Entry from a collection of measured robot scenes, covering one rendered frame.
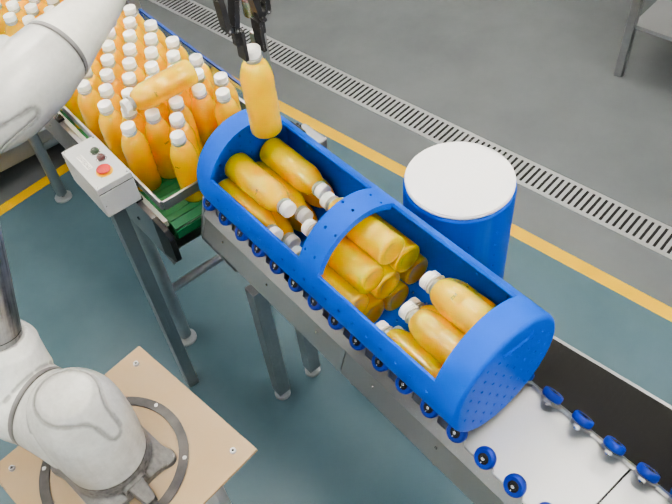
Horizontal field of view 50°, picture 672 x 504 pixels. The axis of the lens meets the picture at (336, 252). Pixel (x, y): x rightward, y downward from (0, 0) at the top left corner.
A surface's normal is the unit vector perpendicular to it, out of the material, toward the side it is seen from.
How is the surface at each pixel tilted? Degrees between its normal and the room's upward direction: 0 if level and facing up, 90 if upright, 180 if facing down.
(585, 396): 0
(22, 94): 61
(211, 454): 1
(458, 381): 54
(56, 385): 11
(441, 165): 0
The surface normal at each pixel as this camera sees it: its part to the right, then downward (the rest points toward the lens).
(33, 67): 0.58, -0.16
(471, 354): -0.48, -0.25
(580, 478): -0.07, -0.65
